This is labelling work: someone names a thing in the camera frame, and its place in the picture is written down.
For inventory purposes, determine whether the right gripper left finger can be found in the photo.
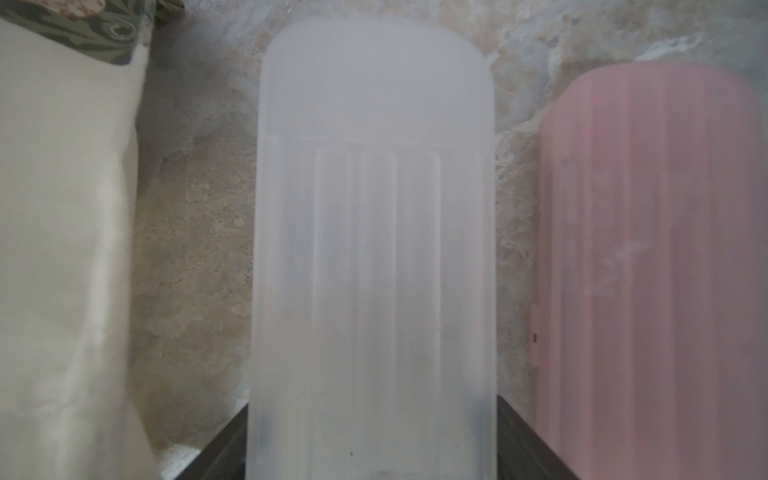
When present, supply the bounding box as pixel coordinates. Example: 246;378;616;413
176;405;248;480

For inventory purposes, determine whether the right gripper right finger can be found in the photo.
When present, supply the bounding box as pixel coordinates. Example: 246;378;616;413
497;395;578;480

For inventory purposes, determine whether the pink translucent pencil case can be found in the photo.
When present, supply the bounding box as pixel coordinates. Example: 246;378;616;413
531;61;767;479

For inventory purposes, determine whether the clear rounded pencil case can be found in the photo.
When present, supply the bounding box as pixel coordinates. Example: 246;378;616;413
246;18;497;479

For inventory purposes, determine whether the cream canvas tote bag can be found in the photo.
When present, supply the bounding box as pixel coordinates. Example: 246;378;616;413
1;1;160;479

